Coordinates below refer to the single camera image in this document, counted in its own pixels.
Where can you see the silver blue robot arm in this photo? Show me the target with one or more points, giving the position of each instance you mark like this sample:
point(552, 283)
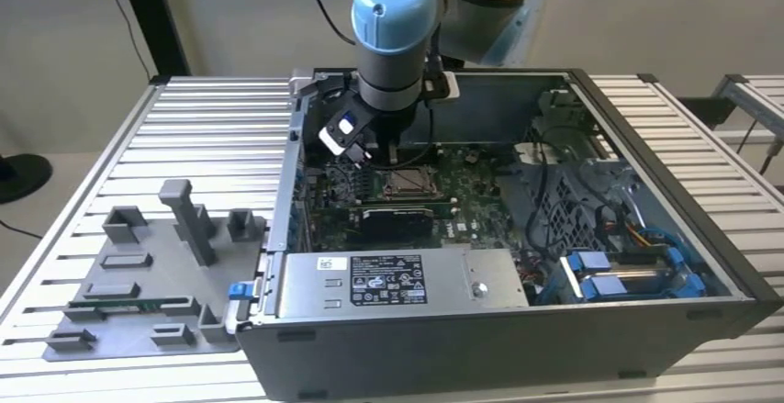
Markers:
point(392, 68)

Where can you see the CPU socket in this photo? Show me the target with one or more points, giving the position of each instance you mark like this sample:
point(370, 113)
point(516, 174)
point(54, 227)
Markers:
point(436, 194)

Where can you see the green RAM stick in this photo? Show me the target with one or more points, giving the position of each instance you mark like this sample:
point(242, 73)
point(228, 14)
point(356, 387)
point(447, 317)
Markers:
point(404, 201)
point(131, 305)

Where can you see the black graphics card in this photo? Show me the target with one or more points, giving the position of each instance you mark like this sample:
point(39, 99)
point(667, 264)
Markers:
point(392, 226)

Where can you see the green motherboard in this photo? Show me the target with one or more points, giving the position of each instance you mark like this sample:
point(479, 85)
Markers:
point(484, 219)

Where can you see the grey metal disk bay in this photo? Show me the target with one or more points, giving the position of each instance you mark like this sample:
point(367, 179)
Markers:
point(570, 210)

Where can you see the silver power supply unit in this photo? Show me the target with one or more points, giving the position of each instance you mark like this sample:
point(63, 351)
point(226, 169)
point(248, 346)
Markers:
point(306, 283)

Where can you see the hard disk in blue carrier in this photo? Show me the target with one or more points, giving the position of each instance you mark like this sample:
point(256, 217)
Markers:
point(603, 286)
point(591, 260)

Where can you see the blue case latch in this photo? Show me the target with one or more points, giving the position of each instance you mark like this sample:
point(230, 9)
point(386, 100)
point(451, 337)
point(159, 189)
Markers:
point(238, 292)

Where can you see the black PC case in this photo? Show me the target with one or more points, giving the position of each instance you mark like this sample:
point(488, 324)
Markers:
point(428, 357)

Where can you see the grey parts rack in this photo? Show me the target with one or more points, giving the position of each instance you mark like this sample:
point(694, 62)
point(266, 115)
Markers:
point(159, 283)

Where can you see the aluminium slat side table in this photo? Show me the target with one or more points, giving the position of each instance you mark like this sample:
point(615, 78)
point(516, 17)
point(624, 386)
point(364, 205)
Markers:
point(754, 100)

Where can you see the black monitor stand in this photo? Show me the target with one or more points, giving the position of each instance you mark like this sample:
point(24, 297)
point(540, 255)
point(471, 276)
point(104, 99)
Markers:
point(24, 178)

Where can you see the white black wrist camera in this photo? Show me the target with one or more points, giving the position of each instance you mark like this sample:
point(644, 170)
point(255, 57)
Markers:
point(343, 130)

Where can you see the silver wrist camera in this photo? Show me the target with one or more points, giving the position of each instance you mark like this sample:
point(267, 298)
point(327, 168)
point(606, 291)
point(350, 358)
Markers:
point(447, 88)

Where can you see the black vertical post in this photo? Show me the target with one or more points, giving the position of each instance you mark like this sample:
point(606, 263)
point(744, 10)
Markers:
point(154, 17)

